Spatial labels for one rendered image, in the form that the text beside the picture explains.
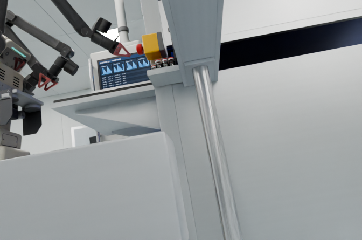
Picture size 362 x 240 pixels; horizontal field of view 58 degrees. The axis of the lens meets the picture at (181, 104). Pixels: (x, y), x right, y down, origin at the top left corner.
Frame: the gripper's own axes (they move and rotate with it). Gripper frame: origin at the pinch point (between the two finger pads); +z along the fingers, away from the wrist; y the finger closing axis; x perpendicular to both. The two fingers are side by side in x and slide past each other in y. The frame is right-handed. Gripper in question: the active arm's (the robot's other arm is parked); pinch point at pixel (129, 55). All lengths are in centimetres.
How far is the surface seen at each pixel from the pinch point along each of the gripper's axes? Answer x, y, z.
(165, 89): 4, -50, 19
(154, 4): -22.4, -36.3, 1.2
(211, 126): 6, -80, 32
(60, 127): 209, 548, -77
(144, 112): 16.5, -41.2, 17.0
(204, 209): 32, -68, 47
